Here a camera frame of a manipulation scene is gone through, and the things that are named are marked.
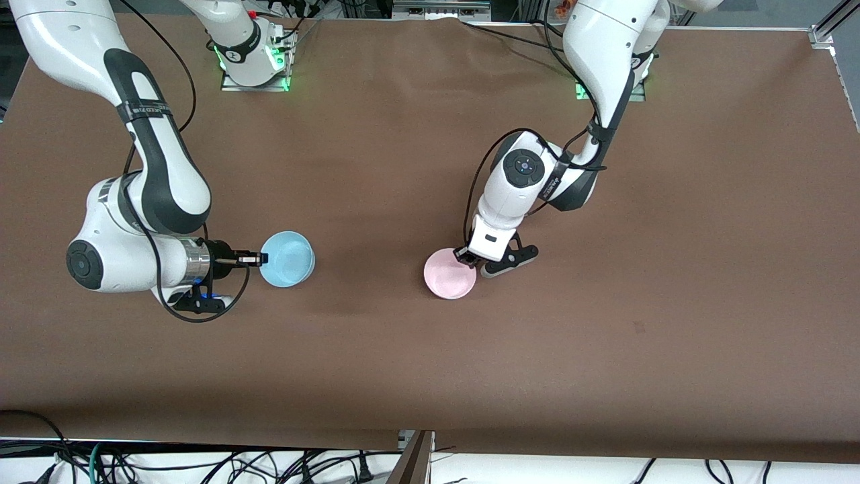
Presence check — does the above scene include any aluminium frame bar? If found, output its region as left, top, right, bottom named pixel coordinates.
left=392, top=0, right=492, bottom=21

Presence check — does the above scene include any brown metal post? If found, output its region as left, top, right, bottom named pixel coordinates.
left=388, top=430, right=435, bottom=484

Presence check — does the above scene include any brown table cover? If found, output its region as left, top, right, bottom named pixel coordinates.
left=0, top=13, right=860, bottom=465

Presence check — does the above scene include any aluminium corner profile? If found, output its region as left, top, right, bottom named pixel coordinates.
left=810, top=0, right=860, bottom=48

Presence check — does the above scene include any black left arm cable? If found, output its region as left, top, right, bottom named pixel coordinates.
left=462, top=0, right=609, bottom=251

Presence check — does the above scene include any thick black floor cable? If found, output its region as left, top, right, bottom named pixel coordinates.
left=0, top=410, right=71, bottom=484

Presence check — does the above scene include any black right arm strap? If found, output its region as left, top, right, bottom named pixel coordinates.
left=118, top=99, right=173, bottom=123

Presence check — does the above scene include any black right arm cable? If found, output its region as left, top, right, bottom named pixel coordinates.
left=118, top=0, right=251, bottom=323

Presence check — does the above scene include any black arm strap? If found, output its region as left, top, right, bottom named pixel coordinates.
left=546, top=160, right=570, bottom=202
left=118, top=99, right=173, bottom=123

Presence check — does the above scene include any light blue bowl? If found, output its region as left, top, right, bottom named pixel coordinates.
left=259, top=231, right=316, bottom=288

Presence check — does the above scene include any black left arm strap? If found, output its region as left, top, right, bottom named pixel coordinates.
left=546, top=160, right=570, bottom=202

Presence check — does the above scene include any pink bowl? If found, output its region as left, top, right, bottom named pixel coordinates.
left=423, top=247, right=478, bottom=300

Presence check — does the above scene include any black cable on table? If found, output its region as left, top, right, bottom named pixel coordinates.
left=460, top=19, right=572, bottom=54

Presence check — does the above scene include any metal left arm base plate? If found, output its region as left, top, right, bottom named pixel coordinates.
left=576, top=52, right=647, bottom=103

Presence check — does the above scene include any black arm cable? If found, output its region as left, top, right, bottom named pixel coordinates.
left=118, top=0, right=251, bottom=323
left=462, top=0, right=609, bottom=251

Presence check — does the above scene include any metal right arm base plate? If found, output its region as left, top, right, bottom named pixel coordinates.
left=220, top=27, right=294, bottom=93

